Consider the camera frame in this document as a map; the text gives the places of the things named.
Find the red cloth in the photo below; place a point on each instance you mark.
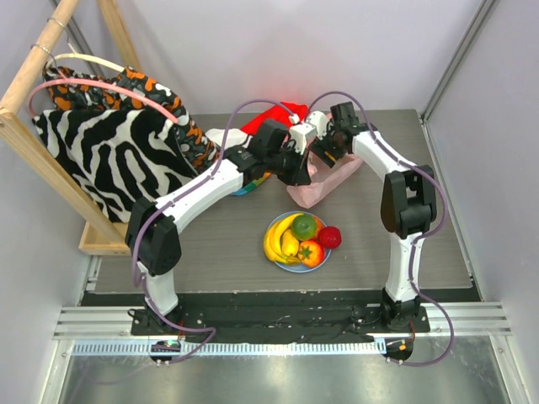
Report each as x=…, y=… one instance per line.
x=275, y=113

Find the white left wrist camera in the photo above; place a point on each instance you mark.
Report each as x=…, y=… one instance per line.
x=302, y=135

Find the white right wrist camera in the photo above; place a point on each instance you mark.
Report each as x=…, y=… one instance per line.
x=320, y=121

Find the pink plastic bag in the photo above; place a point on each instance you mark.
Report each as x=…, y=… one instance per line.
x=324, y=179

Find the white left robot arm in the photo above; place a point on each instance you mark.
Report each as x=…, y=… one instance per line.
x=154, y=227

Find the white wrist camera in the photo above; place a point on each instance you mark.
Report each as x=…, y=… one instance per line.
x=320, y=121
x=302, y=135

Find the yellow fake lemon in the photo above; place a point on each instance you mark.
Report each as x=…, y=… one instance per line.
x=289, y=244

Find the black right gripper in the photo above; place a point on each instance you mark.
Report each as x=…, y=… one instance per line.
x=324, y=151

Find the green fake apple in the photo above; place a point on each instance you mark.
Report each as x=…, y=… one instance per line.
x=304, y=227

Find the red fake strawberry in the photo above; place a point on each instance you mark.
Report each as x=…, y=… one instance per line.
x=330, y=237

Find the aluminium rail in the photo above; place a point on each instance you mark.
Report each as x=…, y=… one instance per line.
x=107, y=330

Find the yellow fake banana bunch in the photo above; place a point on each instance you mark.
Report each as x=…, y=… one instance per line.
x=271, y=242

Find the zebra pattern cloth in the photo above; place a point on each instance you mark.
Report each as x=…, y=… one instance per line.
x=120, y=156

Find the colourful rainbow pouch bag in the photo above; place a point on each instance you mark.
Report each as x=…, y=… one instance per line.
x=252, y=185

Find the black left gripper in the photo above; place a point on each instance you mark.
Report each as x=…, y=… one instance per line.
x=300, y=175

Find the orange fake pumpkin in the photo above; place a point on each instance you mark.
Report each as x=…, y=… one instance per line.
x=319, y=223

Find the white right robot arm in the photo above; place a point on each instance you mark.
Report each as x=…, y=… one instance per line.
x=408, y=204

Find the blue plastic plate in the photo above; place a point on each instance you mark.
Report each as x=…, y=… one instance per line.
x=299, y=268

